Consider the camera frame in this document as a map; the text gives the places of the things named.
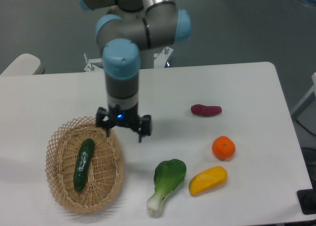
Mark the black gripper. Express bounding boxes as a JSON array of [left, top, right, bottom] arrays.
[[95, 98, 152, 143]]

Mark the green cucumber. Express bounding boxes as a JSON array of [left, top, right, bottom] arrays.
[[73, 138, 95, 192]]

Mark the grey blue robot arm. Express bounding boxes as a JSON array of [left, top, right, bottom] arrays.
[[78, 0, 192, 138]]

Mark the woven wicker basket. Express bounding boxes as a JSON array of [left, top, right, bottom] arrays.
[[45, 116, 124, 214]]

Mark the green bok choy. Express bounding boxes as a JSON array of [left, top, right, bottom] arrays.
[[146, 159, 187, 218]]

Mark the purple sweet potato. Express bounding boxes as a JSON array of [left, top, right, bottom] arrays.
[[191, 104, 222, 117]]

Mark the orange tangerine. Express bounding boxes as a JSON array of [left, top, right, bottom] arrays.
[[212, 136, 236, 160]]

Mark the yellow mango slice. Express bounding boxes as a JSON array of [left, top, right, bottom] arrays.
[[189, 166, 228, 196]]

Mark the white chair armrest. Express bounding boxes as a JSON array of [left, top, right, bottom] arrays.
[[0, 53, 45, 77]]

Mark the black device at table edge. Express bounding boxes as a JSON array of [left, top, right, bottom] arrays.
[[297, 189, 316, 215]]

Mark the white furniture frame right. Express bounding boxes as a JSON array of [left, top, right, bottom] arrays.
[[290, 73, 316, 119]]

